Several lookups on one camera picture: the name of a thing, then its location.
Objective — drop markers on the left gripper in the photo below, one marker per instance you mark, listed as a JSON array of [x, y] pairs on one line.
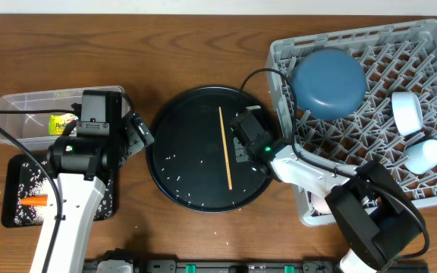
[[141, 139]]

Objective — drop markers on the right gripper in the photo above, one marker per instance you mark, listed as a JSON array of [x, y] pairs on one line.
[[240, 153]]

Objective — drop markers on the wooden chopstick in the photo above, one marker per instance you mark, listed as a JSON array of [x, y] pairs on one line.
[[225, 149]]

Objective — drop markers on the yellow foil snack wrapper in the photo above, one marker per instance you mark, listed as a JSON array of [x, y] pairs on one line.
[[57, 123]]

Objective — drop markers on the pink cup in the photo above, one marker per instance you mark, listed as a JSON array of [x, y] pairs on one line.
[[320, 205]]

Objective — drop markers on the dark blue plate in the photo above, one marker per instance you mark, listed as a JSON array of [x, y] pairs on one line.
[[330, 83]]

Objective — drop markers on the orange carrot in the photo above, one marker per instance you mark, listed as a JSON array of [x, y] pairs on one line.
[[34, 201]]

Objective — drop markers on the light blue bowl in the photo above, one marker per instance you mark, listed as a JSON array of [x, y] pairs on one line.
[[407, 112]]

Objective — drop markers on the light blue cup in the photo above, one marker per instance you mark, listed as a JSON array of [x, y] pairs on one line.
[[421, 157]]

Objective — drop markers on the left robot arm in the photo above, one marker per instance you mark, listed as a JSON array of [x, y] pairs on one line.
[[79, 170]]

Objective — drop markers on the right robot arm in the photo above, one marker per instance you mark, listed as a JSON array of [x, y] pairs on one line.
[[376, 218]]

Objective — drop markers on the grey plastic dishwasher rack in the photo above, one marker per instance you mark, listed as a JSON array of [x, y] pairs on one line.
[[395, 57]]

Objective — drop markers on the round black serving tray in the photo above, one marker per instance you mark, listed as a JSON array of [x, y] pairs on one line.
[[187, 161]]

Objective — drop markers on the clear plastic bin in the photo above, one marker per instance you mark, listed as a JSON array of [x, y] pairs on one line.
[[24, 119]]

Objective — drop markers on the pile of white rice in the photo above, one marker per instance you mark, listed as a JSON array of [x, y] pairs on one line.
[[33, 183]]

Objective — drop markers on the black rectangular tray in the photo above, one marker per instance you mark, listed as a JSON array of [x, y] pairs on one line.
[[11, 184]]

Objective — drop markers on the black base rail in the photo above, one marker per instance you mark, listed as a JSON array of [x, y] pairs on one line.
[[123, 260]]

